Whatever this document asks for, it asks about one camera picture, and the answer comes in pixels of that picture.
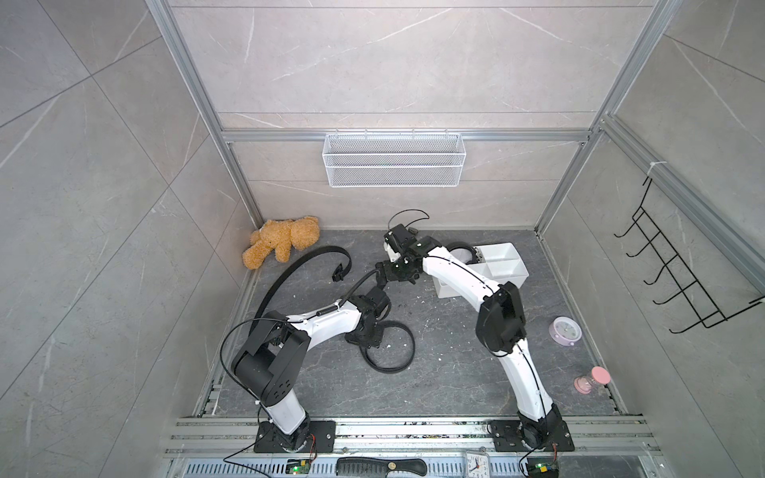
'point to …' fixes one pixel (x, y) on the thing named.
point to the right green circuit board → (543, 467)
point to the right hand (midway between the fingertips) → (391, 276)
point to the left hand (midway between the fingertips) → (375, 338)
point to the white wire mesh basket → (393, 160)
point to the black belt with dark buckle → (337, 276)
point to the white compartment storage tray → (502, 264)
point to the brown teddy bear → (280, 236)
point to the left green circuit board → (298, 466)
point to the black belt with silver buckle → (459, 244)
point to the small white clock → (477, 464)
